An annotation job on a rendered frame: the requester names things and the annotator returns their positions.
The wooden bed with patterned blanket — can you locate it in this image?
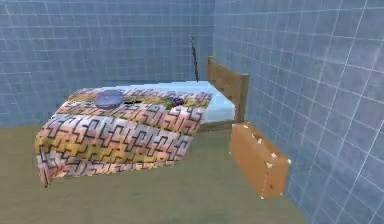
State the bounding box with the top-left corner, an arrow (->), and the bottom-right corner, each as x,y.
34,55 -> 251,188

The dark purple green small object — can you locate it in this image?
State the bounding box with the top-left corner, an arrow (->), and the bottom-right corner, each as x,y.
165,96 -> 185,109

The purple round disc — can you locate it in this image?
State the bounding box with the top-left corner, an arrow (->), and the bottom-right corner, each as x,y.
94,89 -> 126,110

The thin black rod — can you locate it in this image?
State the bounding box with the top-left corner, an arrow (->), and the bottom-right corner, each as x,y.
189,35 -> 200,83

